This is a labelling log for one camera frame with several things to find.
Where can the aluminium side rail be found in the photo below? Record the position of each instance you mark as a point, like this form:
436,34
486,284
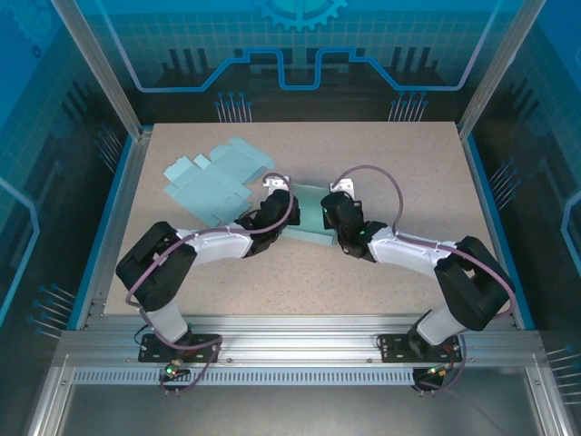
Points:
119,227

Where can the blue table edge strip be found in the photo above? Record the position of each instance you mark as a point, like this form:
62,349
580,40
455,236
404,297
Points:
482,181

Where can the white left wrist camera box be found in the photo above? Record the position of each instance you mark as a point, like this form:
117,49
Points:
274,183

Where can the aluminium frame post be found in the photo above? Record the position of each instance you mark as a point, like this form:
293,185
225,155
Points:
106,72
495,72

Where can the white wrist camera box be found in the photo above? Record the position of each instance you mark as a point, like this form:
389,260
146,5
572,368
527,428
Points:
274,183
341,186

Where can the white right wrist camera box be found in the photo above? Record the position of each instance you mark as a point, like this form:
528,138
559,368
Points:
341,186

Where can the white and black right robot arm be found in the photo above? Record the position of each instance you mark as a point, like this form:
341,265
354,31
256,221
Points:
467,295

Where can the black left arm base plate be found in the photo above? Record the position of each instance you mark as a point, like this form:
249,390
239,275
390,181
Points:
150,352

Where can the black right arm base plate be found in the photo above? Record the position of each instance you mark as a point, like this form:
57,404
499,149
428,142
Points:
392,349

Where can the light blue paper box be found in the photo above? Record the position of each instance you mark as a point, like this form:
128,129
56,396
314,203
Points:
308,204
218,181

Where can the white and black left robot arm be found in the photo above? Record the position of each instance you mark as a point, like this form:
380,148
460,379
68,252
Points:
170,320

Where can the aluminium mounting rail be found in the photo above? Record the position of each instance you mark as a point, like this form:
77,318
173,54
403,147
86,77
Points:
295,340

